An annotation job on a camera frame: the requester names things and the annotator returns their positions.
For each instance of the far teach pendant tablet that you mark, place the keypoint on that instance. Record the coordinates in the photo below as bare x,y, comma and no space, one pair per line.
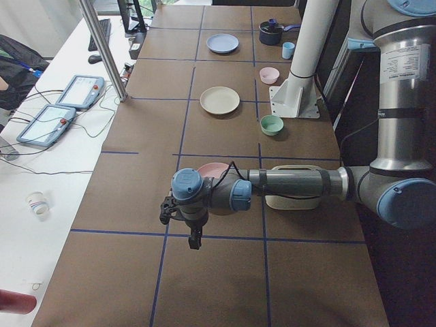
81,92

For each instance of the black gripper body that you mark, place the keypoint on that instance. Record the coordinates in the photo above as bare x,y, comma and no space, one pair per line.
195,225

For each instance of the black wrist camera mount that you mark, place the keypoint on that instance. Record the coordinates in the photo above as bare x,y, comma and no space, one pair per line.
169,210

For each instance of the light blue cup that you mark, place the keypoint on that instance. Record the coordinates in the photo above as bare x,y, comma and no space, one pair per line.
288,49

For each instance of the cream plate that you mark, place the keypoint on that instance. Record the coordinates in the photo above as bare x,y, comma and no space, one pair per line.
219,100

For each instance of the near teach pendant tablet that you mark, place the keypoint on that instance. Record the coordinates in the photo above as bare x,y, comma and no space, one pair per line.
47,126

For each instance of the aluminium frame post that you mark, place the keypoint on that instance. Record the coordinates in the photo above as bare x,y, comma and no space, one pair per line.
90,16

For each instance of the red cylinder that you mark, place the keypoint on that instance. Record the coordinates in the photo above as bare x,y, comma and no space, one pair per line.
13,302

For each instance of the green bowl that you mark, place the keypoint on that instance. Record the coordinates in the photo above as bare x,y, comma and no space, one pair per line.
271,125

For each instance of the black backpack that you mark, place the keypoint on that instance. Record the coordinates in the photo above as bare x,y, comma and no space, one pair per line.
21,68

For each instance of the pink plate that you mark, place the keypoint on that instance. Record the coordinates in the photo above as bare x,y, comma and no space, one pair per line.
215,169

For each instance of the dark blue pot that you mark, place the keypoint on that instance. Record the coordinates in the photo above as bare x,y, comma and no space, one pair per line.
271,31

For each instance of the paper cup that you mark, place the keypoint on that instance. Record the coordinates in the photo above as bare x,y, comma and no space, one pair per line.
38,204

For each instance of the black computer mouse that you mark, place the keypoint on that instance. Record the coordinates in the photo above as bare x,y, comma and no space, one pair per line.
93,59

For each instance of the cream toaster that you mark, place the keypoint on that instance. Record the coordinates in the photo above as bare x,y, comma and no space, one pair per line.
293,202

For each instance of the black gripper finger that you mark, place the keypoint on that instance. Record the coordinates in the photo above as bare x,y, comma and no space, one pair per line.
198,242
192,243

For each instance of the blue plate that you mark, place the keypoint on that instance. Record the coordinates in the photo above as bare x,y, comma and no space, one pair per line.
222,43

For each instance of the teach pendant tablet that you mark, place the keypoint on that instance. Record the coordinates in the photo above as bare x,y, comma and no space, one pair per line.
81,92
47,126

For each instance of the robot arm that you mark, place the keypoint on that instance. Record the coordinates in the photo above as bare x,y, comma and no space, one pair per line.
393,185
383,23

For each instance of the pink bowl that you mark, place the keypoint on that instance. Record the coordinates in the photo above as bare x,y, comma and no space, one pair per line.
269,75

